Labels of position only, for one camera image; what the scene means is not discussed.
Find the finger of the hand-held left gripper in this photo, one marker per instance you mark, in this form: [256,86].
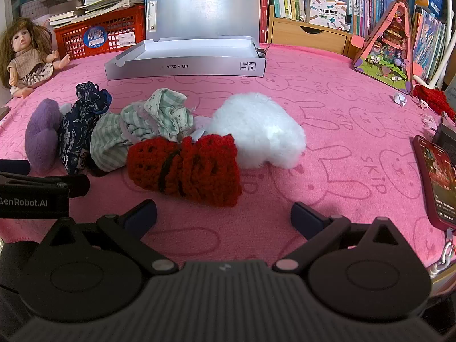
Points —
[76,185]
[14,167]

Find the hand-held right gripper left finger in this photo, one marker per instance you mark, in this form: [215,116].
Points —
[143,216]

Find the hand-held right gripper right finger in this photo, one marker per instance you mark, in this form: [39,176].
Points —
[305,217]

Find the purple plush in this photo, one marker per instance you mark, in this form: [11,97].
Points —
[41,139]

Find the dark blue floral pouch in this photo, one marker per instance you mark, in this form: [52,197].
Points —
[74,131]

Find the green cloth pouch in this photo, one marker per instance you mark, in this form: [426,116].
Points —
[117,139]

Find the red knitted pouch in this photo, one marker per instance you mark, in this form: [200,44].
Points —
[199,171]

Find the white fluffy plush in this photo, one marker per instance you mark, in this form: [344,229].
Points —
[256,128]

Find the grey cardboard box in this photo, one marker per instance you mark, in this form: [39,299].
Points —
[199,14]

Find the grey laptop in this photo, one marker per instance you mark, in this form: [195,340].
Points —
[3,113]

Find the pink rabbit print blanket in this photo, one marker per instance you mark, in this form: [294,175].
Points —
[356,149]

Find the brown haired doll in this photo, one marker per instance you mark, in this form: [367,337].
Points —
[25,60]

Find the smartphone in red case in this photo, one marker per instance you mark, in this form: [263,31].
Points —
[438,181]

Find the white carabiner clip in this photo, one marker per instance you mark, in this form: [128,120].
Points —
[445,253]

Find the white folded paper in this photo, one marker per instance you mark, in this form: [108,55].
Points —
[400,99]

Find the white paper scraps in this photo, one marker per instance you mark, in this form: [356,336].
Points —
[429,121]

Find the black power adapter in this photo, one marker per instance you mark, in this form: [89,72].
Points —
[445,135]

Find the red crate blue sticker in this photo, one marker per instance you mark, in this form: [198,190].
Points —
[114,25]

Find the black binder clips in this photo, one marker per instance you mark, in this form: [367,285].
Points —
[262,51]

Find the red knitted yarn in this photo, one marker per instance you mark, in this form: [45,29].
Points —
[433,101]

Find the wooden drawer box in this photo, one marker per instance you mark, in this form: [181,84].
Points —
[302,35]

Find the pink triangular miniature house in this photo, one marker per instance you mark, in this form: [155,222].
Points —
[390,53]

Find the small white printed carton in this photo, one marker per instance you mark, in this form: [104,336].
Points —
[326,12]

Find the white plastic pipe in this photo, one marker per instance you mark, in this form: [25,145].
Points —
[441,57]

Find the row of upright books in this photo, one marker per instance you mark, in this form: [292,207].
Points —
[359,10]

